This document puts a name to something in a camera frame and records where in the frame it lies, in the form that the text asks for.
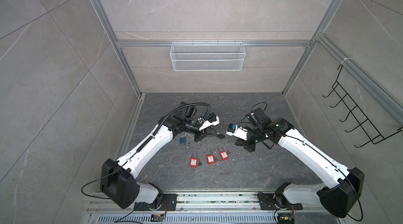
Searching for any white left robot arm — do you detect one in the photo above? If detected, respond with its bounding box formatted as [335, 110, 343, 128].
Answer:
[100, 102, 224, 209]

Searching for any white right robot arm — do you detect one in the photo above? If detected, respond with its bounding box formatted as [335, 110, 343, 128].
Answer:
[226, 108, 365, 218]

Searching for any blue padlock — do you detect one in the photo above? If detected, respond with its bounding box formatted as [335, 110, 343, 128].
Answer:
[179, 133, 190, 148]

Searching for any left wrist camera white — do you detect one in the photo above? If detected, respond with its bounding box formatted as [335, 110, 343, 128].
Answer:
[198, 113, 219, 131]

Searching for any white wire mesh basket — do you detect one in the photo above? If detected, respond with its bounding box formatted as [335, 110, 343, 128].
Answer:
[170, 42, 246, 72]

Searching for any red safety padlock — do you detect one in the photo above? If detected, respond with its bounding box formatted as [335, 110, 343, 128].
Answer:
[218, 145, 229, 161]
[206, 148, 216, 165]
[190, 152, 199, 167]

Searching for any metal base rail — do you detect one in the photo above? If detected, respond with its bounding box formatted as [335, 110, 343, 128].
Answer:
[80, 188, 353, 224]

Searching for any black wire hook rack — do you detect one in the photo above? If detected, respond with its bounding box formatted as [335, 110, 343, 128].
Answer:
[322, 64, 403, 148]

